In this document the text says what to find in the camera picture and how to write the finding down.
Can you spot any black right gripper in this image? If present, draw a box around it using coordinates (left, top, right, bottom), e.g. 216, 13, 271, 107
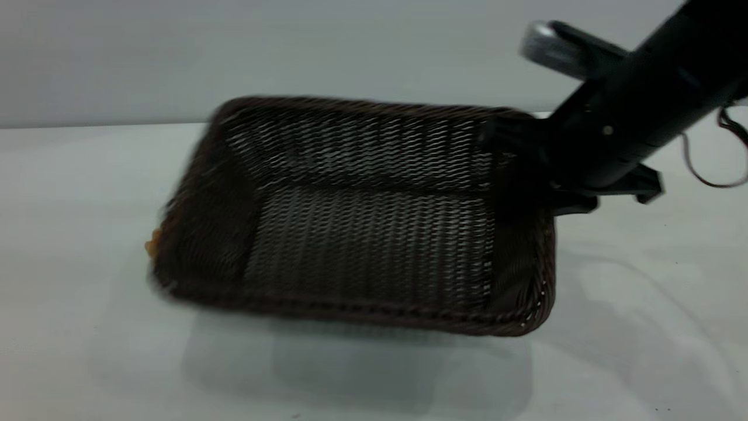
478, 84, 665, 216

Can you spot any thin dark arm cable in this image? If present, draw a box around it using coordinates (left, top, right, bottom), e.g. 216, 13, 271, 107
680, 104, 748, 189

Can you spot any dark brown woven basket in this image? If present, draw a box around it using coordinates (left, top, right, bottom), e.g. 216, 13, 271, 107
149, 95, 557, 338

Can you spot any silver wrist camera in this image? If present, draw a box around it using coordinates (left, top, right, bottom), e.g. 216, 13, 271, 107
519, 20, 631, 81

